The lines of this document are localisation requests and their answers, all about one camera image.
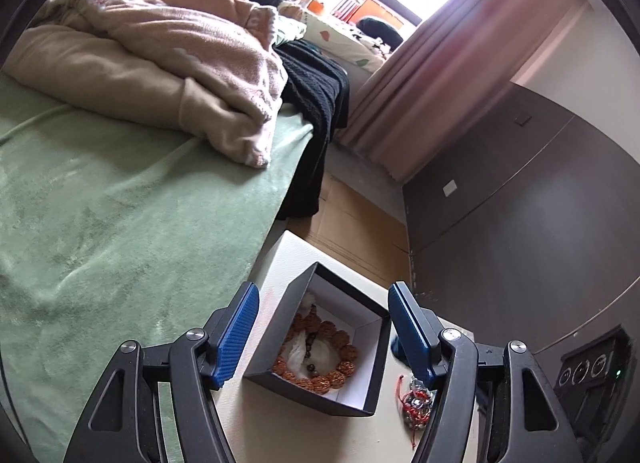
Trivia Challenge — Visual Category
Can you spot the dark bead bracelet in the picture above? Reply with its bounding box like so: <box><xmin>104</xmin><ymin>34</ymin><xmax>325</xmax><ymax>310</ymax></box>
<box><xmin>301</xmin><ymin>322</ymin><xmax>327</xmax><ymax>375</ymax></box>

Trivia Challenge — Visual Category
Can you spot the white printed pillow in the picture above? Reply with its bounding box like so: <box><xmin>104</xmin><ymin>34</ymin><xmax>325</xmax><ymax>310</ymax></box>
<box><xmin>304</xmin><ymin>12</ymin><xmax>397</xmax><ymax>74</ymax></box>

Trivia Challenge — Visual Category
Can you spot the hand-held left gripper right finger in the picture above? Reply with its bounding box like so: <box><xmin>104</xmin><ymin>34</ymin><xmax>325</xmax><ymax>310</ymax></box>
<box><xmin>388</xmin><ymin>281</ymin><xmax>586</xmax><ymax>463</ymax></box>

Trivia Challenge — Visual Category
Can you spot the black jewelry box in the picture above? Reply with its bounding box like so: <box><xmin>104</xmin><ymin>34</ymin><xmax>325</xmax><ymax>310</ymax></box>
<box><xmin>243</xmin><ymin>262</ymin><xmax>392</xmax><ymax>418</ymax></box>

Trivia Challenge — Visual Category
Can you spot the red string bracelet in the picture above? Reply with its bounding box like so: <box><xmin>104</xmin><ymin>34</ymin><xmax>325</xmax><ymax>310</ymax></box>
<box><xmin>397</xmin><ymin>374</ymin><xmax>437</xmax><ymax>432</ymax></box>

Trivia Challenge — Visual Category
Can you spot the pink curtain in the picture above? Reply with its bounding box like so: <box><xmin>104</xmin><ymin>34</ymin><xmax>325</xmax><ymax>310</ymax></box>
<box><xmin>344</xmin><ymin>0</ymin><xmax>592</xmax><ymax>184</ymax></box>

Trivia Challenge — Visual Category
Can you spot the black knit blanket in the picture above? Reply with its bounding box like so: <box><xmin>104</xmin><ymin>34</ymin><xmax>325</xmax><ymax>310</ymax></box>
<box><xmin>271</xmin><ymin>37</ymin><xmax>351</xmax><ymax>222</ymax></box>

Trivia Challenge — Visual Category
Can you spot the brown cardboard sheet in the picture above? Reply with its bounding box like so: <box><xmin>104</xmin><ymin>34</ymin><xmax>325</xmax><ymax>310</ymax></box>
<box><xmin>286</xmin><ymin>172</ymin><xmax>412</xmax><ymax>290</ymax></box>

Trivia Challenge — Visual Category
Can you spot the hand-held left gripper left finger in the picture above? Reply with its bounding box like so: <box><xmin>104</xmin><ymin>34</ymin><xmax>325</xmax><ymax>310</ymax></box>
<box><xmin>62</xmin><ymin>281</ymin><xmax>261</xmax><ymax>463</ymax></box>

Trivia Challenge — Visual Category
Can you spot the brown bead bracelet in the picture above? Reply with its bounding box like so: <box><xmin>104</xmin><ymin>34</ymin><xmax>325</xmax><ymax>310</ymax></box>
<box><xmin>271</xmin><ymin>307</ymin><xmax>358</xmax><ymax>396</ymax></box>

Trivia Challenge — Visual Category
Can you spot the green bed sheet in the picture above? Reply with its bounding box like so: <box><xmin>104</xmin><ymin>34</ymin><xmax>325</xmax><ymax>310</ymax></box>
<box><xmin>0</xmin><ymin>72</ymin><xmax>317</xmax><ymax>463</ymax></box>

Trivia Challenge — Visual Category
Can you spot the white tissue paper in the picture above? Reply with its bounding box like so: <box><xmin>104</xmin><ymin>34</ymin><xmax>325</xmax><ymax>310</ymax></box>
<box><xmin>279</xmin><ymin>330</ymin><xmax>342</xmax><ymax>380</ymax></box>

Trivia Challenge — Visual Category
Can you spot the orange storage box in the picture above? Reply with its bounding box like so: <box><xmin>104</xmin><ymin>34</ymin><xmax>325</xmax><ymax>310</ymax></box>
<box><xmin>359</xmin><ymin>0</ymin><xmax>402</xmax><ymax>30</ymax></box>

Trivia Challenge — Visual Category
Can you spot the pink quilt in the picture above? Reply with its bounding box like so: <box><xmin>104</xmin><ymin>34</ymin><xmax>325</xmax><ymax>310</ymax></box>
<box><xmin>2</xmin><ymin>0</ymin><xmax>291</xmax><ymax>170</ymax></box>

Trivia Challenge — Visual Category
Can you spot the black office chair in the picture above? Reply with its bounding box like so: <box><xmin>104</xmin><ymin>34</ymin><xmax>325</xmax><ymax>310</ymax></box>
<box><xmin>357</xmin><ymin>16</ymin><xmax>404</xmax><ymax>50</ymax></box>

